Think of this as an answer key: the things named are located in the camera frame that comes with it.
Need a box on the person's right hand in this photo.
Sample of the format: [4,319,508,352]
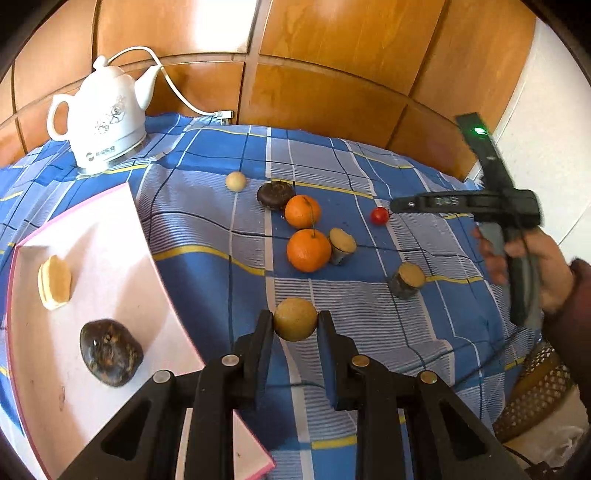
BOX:
[472,225,574,315]

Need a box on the dark brown whole fruit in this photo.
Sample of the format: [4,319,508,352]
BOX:
[79,318,144,387]

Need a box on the white power cable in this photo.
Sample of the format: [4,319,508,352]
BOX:
[107,45,222,118]

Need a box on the white plastic bag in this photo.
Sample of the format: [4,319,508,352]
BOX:
[503,383,591,472]

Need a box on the sugarcane piece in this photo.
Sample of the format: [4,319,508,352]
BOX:
[390,261,426,301]
[328,227,358,266]

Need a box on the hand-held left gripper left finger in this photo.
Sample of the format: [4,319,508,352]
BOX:
[58,309,275,480]

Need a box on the round tan fruit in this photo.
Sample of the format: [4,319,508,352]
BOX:
[273,298,319,342]

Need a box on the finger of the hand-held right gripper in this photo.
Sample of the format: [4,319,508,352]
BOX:
[389,194,481,217]

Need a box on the white ceramic electric kettle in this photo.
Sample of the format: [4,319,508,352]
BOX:
[47,55,160,176]

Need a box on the white tray with pink rim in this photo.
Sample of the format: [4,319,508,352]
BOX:
[7,182,277,480]

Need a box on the wicker basket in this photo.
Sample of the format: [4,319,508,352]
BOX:
[492,344,578,444]

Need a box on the dark brown half fruit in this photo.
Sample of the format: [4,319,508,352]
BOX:
[257,181,296,212]

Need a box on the orange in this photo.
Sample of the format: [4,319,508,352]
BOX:
[286,228,332,273]
[284,195,322,230]

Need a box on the cut tan fruit piece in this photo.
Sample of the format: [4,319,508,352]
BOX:
[38,255,74,311]

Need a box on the blue checked cloth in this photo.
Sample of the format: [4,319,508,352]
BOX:
[0,113,550,480]

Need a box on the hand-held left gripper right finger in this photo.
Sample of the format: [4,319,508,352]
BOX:
[318,310,532,480]

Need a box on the person's right forearm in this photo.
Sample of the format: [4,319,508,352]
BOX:
[540,258,591,384]

